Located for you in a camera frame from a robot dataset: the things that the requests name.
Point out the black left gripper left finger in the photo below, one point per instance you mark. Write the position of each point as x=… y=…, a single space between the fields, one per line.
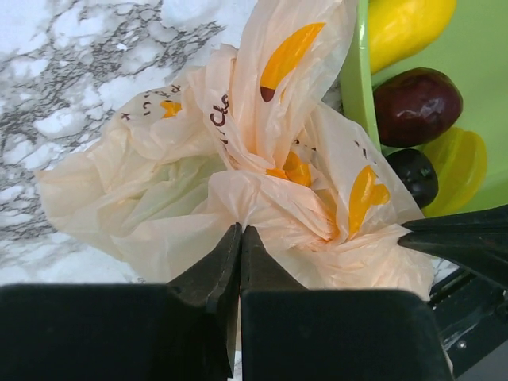
x=181 y=330

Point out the banana print plastic bag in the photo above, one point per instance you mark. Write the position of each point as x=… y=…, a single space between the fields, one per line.
x=246 y=139

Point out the yellow fake starfruit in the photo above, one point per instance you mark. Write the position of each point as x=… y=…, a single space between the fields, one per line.
x=459 y=157

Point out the yellow fake mango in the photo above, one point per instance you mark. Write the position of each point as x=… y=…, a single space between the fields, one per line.
x=399 y=29

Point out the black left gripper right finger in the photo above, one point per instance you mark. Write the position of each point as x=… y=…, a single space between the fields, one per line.
x=289 y=332

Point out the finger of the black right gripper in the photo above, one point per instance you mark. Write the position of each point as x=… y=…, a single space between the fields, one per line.
x=482 y=254
x=490 y=222

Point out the dark red fake apple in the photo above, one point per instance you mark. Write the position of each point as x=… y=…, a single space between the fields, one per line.
x=416 y=107

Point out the green plastic tray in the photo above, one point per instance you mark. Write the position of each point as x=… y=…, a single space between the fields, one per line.
x=472 y=52

